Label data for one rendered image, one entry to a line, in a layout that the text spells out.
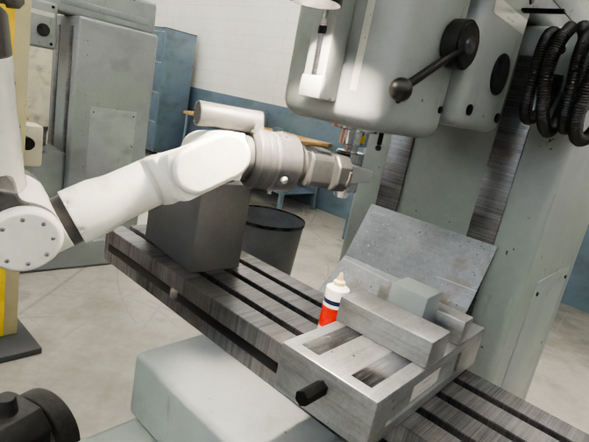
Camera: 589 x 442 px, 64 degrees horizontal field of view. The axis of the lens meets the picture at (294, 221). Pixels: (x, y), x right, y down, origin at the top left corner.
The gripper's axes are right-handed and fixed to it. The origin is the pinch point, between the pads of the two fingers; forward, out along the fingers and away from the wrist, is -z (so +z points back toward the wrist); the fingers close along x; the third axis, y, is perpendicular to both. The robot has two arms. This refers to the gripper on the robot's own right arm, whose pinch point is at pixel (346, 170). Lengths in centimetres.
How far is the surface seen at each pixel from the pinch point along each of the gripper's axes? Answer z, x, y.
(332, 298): 0.6, -5.1, 20.8
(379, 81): 5.7, -10.7, -14.1
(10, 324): 49, 165, 116
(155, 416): 26, 0, 43
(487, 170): -37.7, 2.8, -3.4
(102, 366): 11, 136, 124
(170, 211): 19.0, 32.5, 18.3
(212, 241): 12.5, 22.5, 21.2
